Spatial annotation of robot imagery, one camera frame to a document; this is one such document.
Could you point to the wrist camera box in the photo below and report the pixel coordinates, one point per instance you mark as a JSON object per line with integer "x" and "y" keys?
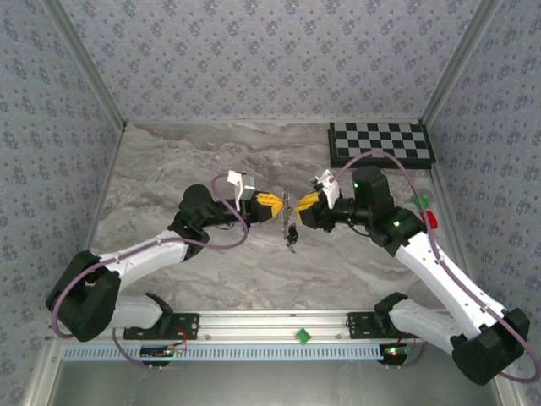
{"x": 329, "y": 186}
{"x": 249, "y": 186}

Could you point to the aluminium mounting rail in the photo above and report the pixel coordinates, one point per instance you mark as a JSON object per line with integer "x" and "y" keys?
{"x": 262, "y": 323}

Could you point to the small circuit board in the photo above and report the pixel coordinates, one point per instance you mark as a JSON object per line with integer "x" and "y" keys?
{"x": 156, "y": 351}
{"x": 393, "y": 352}

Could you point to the aluminium frame post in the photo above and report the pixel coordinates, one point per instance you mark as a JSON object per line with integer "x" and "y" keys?
{"x": 89, "y": 63}
{"x": 457, "y": 63}

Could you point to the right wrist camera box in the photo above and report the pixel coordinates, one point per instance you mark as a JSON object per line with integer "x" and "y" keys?
{"x": 329, "y": 186}

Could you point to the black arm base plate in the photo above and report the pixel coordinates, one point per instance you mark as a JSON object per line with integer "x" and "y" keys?
{"x": 359, "y": 325}
{"x": 186, "y": 327}

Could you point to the green toy brick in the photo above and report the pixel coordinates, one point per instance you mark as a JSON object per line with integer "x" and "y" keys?
{"x": 303, "y": 336}
{"x": 421, "y": 202}

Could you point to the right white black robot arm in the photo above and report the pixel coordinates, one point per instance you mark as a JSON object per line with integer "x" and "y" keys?
{"x": 444, "y": 275}

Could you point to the black grey checkerboard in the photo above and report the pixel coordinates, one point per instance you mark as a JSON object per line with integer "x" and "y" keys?
{"x": 380, "y": 141}

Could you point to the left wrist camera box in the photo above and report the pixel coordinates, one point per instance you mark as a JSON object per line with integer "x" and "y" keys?
{"x": 249, "y": 186}

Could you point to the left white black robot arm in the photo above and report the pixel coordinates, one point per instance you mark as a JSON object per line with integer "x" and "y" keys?
{"x": 139, "y": 258}

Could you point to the red toy brick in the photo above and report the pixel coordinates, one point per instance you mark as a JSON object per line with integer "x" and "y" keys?
{"x": 431, "y": 220}

